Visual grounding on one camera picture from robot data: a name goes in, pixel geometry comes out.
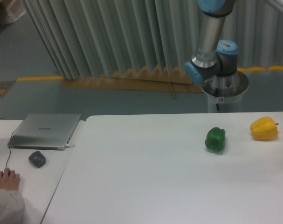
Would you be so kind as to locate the dark round desk gadget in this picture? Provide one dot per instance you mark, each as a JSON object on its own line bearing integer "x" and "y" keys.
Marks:
{"x": 37, "y": 159}

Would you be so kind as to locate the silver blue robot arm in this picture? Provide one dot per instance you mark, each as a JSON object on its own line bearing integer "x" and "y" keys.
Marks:
{"x": 211, "y": 57}

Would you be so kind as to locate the person's bare hand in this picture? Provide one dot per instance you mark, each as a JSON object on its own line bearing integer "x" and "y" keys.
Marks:
{"x": 10, "y": 184}

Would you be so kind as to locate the yellow bell pepper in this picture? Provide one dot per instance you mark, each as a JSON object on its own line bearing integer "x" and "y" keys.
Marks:
{"x": 264, "y": 128}

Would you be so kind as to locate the brown cardboard floor sheet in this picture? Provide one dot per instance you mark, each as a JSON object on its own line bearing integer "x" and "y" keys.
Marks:
{"x": 144, "y": 80}

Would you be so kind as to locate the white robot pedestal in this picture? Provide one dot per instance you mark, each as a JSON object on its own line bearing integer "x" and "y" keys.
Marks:
{"x": 224, "y": 93}

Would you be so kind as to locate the beige sleeved forearm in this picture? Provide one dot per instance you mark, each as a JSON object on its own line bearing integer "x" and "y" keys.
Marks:
{"x": 12, "y": 206}

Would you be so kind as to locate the silver closed laptop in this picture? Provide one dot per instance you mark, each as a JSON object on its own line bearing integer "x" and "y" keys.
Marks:
{"x": 45, "y": 131}

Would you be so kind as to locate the black computer mouse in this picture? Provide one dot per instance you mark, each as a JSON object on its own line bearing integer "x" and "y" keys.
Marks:
{"x": 7, "y": 173}

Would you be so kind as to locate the pale green pleated curtain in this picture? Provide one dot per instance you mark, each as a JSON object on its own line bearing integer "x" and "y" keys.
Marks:
{"x": 100, "y": 37}

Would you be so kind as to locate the green bell pepper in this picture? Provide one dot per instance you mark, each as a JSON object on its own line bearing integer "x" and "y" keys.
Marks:
{"x": 216, "y": 139}

